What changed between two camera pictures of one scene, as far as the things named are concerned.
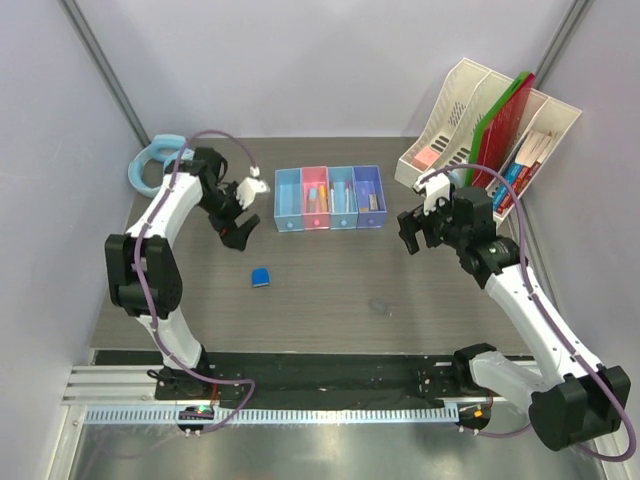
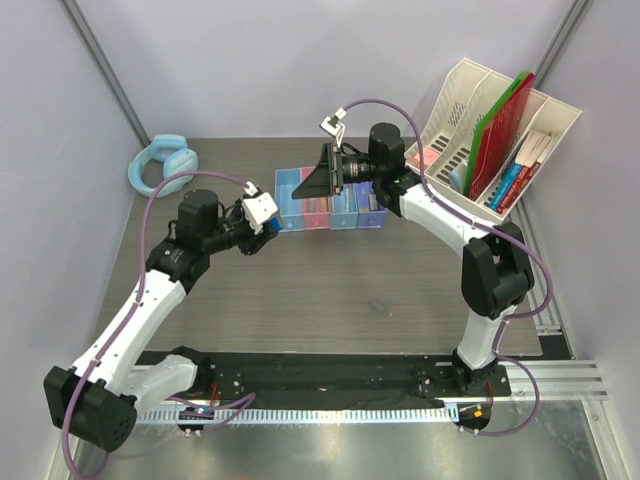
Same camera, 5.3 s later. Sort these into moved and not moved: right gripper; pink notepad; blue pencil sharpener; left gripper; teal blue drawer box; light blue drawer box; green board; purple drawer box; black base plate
Moved: blue pencil sharpener; right gripper; left gripper
Not moved: black base plate; pink notepad; purple drawer box; light blue drawer box; teal blue drawer box; green board
